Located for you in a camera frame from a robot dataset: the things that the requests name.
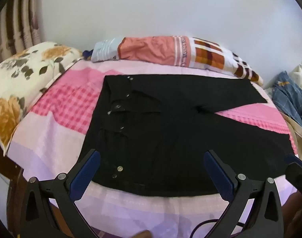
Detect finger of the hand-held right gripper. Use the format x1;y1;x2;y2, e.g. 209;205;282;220
285;154;302;199

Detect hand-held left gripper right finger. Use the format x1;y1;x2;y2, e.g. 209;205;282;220
203;150;284;238

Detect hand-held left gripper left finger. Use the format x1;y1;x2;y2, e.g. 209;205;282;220
20;149;101;238

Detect black pants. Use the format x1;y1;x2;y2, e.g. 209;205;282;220
84;74;294;197

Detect beige cloth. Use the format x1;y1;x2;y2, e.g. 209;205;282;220
280;111;302;161

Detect pink checked bed sheet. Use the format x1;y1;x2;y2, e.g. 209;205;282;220
7;61;300;238

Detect blue patterned cloth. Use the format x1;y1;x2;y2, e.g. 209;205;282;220
272;71;302;129

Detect floral pillow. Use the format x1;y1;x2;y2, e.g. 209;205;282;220
0;42;83;157

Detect folded orange plaid quilt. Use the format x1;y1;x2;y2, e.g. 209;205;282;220
91;35;263;84

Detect striped curtain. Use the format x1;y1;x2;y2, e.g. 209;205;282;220
0;0;46;67

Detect black cable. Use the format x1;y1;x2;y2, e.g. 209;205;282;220
191;219;221;238

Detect wooden bed frame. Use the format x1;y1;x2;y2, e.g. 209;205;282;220
0;134;25;228

